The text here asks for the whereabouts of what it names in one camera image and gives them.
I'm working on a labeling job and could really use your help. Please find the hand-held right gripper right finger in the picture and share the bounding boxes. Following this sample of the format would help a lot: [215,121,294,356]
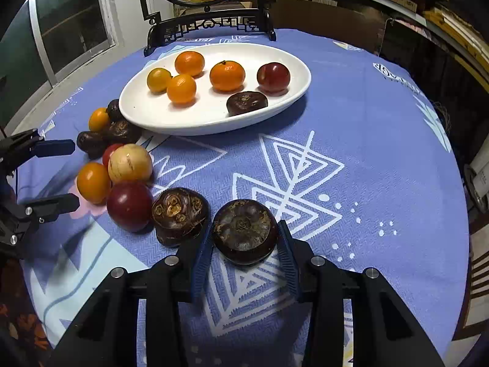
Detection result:
[277,220,446,367]

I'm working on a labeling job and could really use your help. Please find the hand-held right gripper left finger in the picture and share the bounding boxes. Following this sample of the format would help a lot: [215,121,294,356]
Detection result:
[46,222,215,367]

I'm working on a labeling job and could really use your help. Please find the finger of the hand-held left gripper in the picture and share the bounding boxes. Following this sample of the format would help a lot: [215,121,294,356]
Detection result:
[0,129,76,174]
[0,194,80,247]

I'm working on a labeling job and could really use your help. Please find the dark brown water chestnut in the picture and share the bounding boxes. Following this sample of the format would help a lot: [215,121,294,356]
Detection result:
[103,119,143,145]
[76,131,109,158]
[152,187,211,248]
[212,199,279,266]
[226,91,268,117]
[106,99,123,122]

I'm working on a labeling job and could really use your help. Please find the small orange tangerine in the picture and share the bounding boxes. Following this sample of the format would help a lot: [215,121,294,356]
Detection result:
[88,107,111,132]

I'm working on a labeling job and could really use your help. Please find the small red plum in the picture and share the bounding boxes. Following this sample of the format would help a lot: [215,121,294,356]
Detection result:
[101,143,125,167]

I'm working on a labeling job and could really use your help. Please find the pale beige round fruit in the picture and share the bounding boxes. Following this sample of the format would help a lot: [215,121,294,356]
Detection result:
[108,144,153,184]

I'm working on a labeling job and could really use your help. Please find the white oval plate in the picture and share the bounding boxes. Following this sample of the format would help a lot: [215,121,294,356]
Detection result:
[119,43,312,136]

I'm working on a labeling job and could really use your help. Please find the yellow orange tangerine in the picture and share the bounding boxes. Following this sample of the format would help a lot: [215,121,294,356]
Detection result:
[147,68,173,94]

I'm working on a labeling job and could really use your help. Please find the dark floral cloth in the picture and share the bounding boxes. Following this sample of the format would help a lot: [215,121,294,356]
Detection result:
[0,302,50,367]

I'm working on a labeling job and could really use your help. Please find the blue patterned tablecloth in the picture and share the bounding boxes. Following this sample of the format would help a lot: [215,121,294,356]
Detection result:
[11,27,470,367]

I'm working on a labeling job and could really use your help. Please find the wooden chair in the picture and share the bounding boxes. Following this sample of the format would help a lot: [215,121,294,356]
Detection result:
[468,222,489,333]

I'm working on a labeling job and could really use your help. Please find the black framed deer screen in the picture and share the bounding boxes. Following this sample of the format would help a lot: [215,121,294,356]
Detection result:
[137,0,278,57]

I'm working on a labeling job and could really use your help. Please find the window with white frame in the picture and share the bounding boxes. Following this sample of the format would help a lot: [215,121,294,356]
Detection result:
[28,0,117,87]

